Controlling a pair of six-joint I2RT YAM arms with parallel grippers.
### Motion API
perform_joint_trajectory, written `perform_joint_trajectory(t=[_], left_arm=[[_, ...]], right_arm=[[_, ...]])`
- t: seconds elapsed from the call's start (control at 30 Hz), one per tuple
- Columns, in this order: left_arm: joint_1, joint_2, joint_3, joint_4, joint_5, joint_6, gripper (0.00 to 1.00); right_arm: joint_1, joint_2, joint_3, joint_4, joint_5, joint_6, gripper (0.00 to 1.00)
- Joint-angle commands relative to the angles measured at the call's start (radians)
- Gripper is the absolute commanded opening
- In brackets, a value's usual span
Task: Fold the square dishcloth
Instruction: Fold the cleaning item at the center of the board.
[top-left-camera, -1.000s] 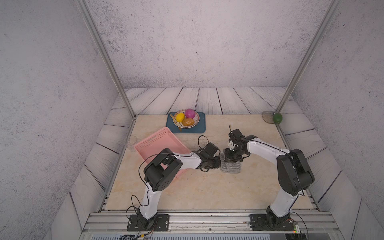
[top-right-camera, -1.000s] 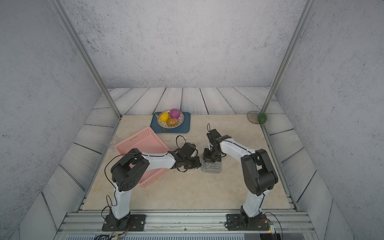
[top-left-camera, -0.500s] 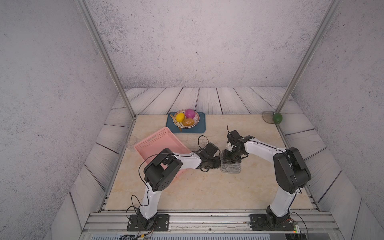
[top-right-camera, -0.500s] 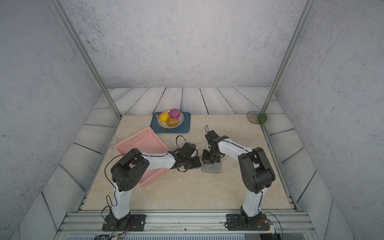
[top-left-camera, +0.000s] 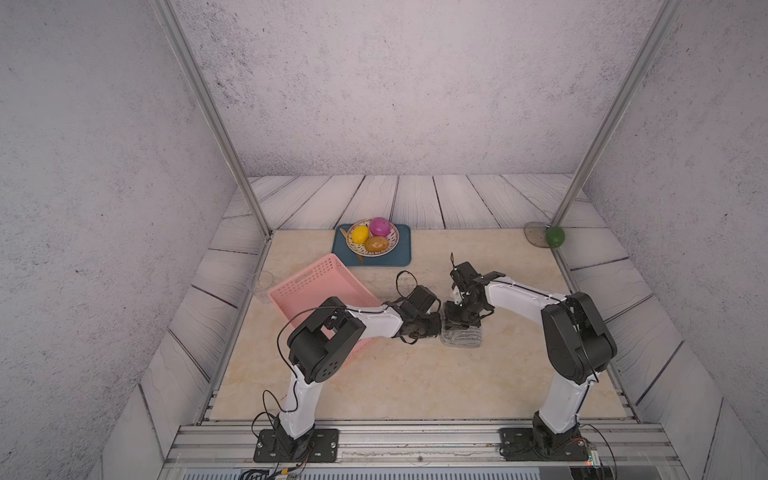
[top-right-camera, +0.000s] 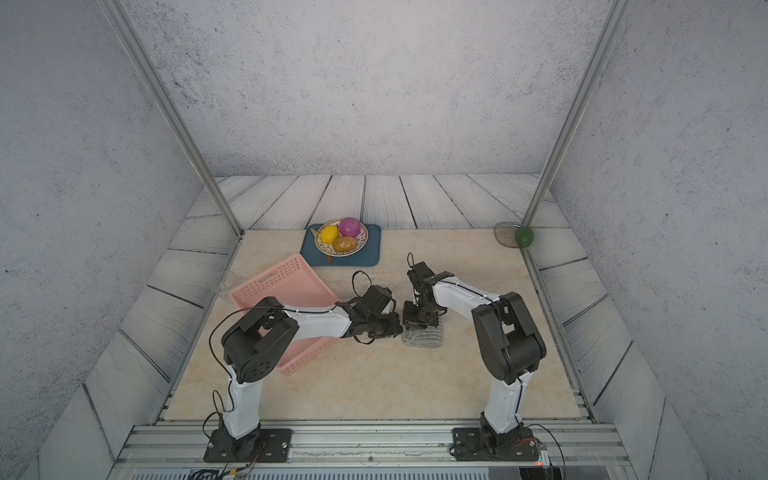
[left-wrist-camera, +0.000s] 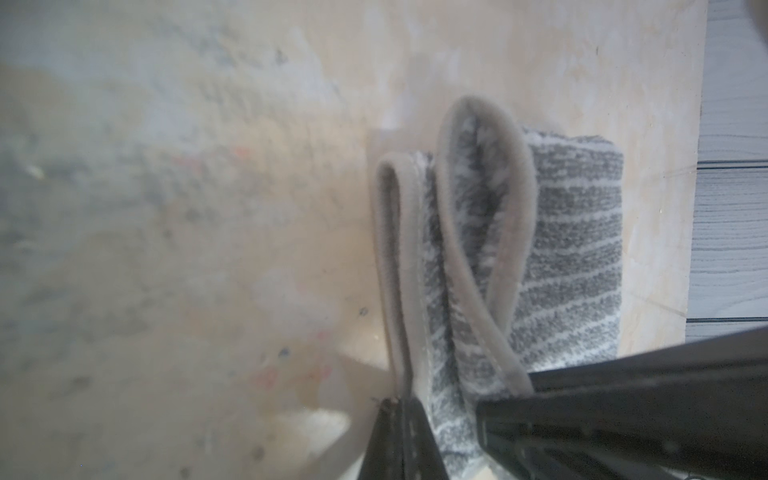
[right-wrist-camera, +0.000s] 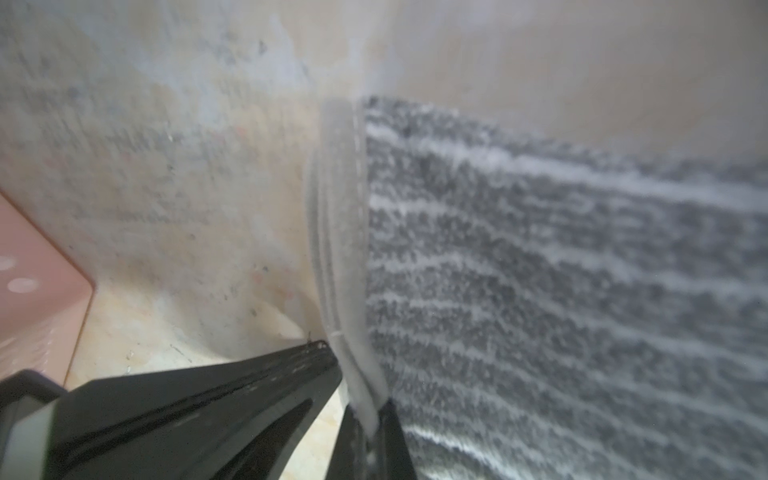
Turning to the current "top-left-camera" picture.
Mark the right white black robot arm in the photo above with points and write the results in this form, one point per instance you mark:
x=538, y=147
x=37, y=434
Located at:
x=578, y=346

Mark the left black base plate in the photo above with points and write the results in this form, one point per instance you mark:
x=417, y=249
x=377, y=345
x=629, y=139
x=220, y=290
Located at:
x=315, y=446

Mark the patterned round plate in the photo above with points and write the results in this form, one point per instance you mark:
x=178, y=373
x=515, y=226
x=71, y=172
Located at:
x=393, y=238

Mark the yellow lemon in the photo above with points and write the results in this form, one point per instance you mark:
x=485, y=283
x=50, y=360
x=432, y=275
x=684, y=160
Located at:
x=360, y=234

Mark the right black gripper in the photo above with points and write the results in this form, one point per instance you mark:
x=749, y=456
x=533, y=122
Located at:
x=450, y=319

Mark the aluminium frame post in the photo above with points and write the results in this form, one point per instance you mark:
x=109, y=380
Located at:
x=185, y=57
x=643, y=60

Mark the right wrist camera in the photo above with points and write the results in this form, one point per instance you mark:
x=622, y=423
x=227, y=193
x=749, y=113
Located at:
x=464, y=277

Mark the left aluminium frame post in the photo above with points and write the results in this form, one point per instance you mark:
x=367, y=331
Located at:
x=185, y=57

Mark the clear glass bowl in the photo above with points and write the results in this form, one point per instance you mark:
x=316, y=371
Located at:
x=535, y=234

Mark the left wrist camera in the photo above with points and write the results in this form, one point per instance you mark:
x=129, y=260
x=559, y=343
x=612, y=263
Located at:
x=422, y=299

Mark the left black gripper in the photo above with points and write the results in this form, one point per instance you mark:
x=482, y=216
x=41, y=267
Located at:
x=435, y=332

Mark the grey striped square dishcloth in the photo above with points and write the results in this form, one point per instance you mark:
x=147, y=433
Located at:
x=469, y=338

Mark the teal placemat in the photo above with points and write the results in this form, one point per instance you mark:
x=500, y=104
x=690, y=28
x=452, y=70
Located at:
x=400, y=257

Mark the pink plastic basket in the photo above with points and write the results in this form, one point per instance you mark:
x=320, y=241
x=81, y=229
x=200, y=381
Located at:
x=311, y=286

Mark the magenta round fruit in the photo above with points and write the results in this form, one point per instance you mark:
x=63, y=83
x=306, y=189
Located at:
x=379, y=227

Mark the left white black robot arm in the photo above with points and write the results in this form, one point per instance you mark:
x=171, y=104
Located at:
x=319, y=346

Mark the brown potato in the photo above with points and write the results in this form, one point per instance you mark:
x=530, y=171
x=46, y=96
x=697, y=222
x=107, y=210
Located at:
x=376, y=244

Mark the right aluminium frame post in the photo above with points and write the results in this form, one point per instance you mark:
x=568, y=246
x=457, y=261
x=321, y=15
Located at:
x=643, y=60

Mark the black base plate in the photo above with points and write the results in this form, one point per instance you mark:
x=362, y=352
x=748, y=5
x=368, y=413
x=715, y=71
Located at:
x=540, y=444
x=315, y=446

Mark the clear plastic cup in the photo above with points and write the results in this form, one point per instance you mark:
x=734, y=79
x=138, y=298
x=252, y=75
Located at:
x=261, y=283

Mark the green ball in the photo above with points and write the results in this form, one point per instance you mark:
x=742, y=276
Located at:
x=555, y=237

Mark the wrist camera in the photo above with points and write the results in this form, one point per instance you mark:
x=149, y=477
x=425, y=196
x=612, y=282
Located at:
x=422, y=299
x=464, y=277

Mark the aluminium front rail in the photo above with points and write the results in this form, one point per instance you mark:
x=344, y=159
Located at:
x=618, y=444

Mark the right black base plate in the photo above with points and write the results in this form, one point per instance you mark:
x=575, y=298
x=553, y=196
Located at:
x=540, y=444

